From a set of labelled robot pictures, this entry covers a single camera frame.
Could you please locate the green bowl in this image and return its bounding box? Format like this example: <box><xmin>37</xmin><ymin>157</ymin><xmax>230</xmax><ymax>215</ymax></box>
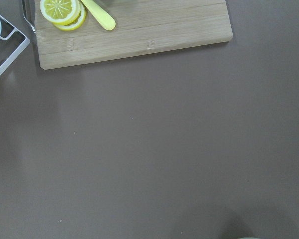
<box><xmin>238</xmin><ymin>237</ymin><xmax>260</xmax><ymax>239</ymax></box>

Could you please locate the wooden cutting board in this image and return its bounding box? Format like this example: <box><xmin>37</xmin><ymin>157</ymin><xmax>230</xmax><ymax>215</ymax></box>
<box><xmin>34</xmin><ymin>0</ymin><xmax>233</xmax><ymax>70</ymax></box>

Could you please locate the yellow plastic knife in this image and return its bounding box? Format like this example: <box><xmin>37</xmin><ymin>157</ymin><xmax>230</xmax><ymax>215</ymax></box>
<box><xmin>81</xmin><ymin>0</ymin><xmax>116</xmax><ymax>31</ymax></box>

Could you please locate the lemon slice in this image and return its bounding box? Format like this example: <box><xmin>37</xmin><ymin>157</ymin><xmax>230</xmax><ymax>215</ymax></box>
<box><xmin>53</xmin><ymin>2</ymin><xmax>86</xmax><ymax>31</ymax></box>
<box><xmin>40</xmin><ymin>0</ymin><xmax>80</xmax><ymax>25</ymax></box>

